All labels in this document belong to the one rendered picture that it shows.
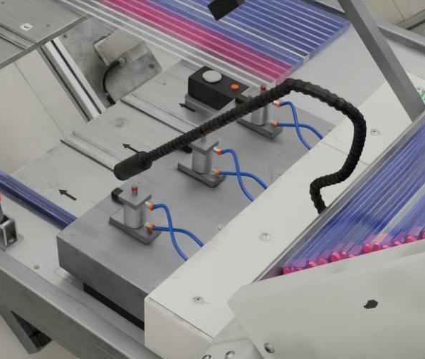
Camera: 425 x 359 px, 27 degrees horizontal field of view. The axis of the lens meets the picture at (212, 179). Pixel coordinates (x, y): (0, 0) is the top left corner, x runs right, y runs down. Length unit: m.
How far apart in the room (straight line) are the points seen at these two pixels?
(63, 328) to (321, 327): 0.37
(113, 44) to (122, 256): 1.49
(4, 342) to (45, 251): 0.46
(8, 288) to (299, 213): 0.31
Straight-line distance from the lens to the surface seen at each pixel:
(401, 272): 0.55
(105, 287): 0.90
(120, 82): 2.39
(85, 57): 2.37
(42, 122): 2.25
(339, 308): 0.60
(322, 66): 1.27
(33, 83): 2.28
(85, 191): 1.04
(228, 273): 0.85
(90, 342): 0.90
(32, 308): 0.95
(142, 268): 0.87
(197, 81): 1.14
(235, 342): 0.73
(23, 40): 1.31
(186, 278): 0.84
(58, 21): 1.35
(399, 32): 1.35
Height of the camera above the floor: 1.93
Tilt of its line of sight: 51 degrees down
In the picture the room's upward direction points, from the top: 67 degrees clockwise
